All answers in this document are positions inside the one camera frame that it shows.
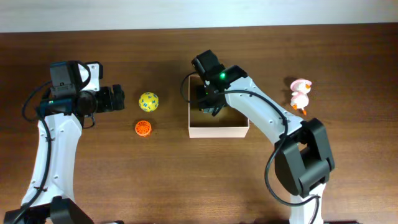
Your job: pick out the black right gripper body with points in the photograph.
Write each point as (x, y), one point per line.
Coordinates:
(204, 97)

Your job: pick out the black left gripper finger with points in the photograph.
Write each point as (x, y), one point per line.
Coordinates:
(118, 91)
(118, 103)

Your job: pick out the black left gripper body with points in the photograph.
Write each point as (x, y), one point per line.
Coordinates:
(104, 99)

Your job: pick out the yellow ball with blue letters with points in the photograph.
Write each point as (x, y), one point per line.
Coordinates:
(148, 101)

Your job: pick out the pink white toy duck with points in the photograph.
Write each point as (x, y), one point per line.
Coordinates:
(300, 89)

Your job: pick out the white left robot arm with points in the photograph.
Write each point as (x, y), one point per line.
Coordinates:
(71, 95)

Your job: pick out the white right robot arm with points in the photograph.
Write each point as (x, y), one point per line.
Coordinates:
(302, 161)

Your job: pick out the white open cardboard box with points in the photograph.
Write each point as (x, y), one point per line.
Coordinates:
(228, 123)

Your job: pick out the orange round lattice toy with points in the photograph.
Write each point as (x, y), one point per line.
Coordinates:
(143, 128)

